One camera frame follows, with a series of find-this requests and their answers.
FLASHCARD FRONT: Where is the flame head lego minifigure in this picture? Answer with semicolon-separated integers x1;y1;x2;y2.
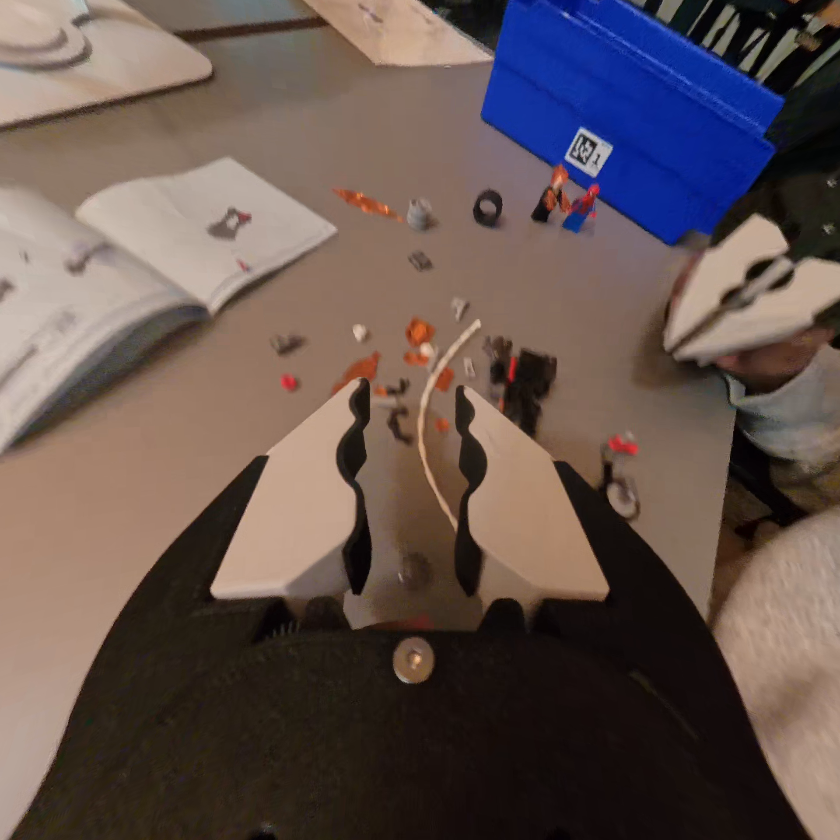
530;164;571;224

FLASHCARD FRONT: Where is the white instruction booklet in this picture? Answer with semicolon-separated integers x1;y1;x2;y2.
0;156;339;454

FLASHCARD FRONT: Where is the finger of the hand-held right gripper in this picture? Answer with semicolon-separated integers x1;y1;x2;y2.
663;214;796;352
671;257;840;363

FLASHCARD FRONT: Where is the blue plastic bin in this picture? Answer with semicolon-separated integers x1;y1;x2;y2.
480;0;785;245

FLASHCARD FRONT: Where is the thin orange lego flame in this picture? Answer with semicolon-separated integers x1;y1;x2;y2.
333;187;404;223

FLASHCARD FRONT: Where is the white paper sheet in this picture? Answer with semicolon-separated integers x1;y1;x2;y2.
302;0;494;67

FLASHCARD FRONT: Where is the large orange lego flame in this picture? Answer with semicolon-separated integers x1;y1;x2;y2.
331;350;383;396

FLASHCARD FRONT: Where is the red blue lego minifigure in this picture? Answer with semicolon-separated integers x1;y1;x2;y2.
562;184;601;235

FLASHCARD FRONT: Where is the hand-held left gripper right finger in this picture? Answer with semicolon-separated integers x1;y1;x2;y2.
454;385;611;621

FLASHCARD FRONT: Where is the lego wheel fork assembly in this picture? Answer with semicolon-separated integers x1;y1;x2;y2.
598;430;643;522

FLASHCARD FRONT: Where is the black lego motorcycle body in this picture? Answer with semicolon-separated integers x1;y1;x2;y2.
487;336;560;439

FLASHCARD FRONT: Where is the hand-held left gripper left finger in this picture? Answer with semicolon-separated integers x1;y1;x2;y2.
209;378;374;618

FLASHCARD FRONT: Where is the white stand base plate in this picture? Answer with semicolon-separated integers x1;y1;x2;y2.
0;0;214;129

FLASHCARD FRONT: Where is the person's right hand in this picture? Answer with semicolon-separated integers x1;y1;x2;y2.
712;320;839;395

